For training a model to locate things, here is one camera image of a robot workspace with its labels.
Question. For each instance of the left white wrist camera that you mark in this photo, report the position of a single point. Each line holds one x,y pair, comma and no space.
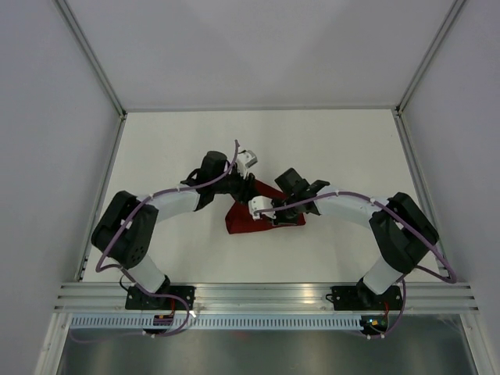
244,161

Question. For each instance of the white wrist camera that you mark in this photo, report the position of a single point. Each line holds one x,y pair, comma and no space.
244,161
261,206

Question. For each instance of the dark red cloth napkin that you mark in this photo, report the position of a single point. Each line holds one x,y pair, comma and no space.
239,221

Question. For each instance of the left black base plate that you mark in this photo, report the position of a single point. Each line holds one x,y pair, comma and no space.
138,300

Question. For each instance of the aluminium side rail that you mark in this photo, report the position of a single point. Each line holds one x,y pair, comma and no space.
420,185
99,198

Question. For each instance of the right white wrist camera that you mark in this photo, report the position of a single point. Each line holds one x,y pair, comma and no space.
261,206

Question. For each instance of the right aluminium frame post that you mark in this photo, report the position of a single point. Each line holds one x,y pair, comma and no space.
438,40

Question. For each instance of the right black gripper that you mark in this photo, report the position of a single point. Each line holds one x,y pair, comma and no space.
280,220

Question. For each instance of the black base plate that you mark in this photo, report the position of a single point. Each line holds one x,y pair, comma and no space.
138,300
350,298

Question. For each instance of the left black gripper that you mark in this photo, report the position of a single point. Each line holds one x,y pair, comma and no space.
246,189

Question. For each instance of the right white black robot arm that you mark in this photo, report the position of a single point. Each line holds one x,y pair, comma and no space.
401,230

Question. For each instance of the aluminium frame post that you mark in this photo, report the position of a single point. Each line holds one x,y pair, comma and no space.
72,23
438,40

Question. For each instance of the left aluminium frame post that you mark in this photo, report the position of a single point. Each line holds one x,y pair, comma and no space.
72,23

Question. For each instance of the front aluminium rail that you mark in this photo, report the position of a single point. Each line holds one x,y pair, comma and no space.
307,298

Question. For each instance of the left aluminium side rail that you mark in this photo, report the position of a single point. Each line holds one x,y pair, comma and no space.
99,198

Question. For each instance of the right aluminium side rail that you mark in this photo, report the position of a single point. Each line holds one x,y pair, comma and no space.
420,185

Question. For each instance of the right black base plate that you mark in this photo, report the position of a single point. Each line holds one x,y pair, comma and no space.
350,298

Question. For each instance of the white slotted cable duct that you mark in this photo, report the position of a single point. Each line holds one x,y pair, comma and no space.
217,322

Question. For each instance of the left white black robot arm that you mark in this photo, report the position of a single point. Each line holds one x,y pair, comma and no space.
124,232

